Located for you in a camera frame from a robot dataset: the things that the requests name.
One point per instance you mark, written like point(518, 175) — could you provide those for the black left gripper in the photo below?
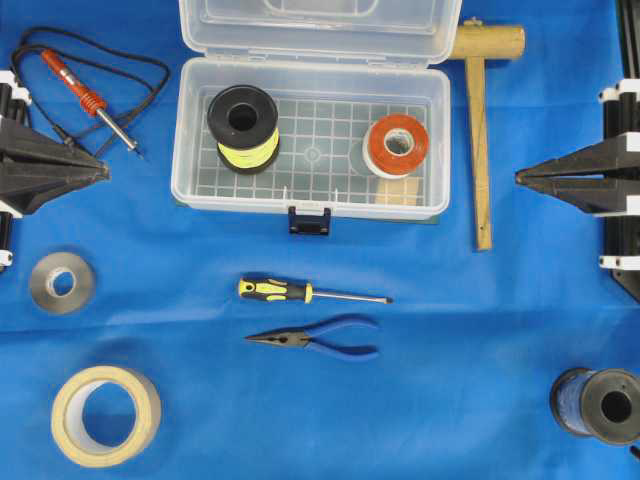
point(25, 190)

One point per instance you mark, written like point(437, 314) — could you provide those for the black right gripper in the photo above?
point(616, 199)

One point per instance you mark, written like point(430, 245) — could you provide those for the clear plastic tool box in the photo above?
point(324, 111)

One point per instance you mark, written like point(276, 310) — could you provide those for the clear tool box lid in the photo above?
point(365, 31)

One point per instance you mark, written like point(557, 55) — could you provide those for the red soldering iron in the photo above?
point(91, 102)

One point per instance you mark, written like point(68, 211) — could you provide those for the grey tape roll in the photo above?
point(62, 282)

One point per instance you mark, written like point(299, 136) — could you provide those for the wooden mallet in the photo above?
point(475, 44)

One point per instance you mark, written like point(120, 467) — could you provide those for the blue table cloth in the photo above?
point(449, 381)

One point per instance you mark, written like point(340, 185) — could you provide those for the small wooden block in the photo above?
point(403, 192)

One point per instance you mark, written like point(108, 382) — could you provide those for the red tape roll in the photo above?
point(395, 146)

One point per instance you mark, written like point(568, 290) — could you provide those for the beige masking tape roll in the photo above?
point(98, 440)

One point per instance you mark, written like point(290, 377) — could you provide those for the yellow black screwdriver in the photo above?
point(270, 290)

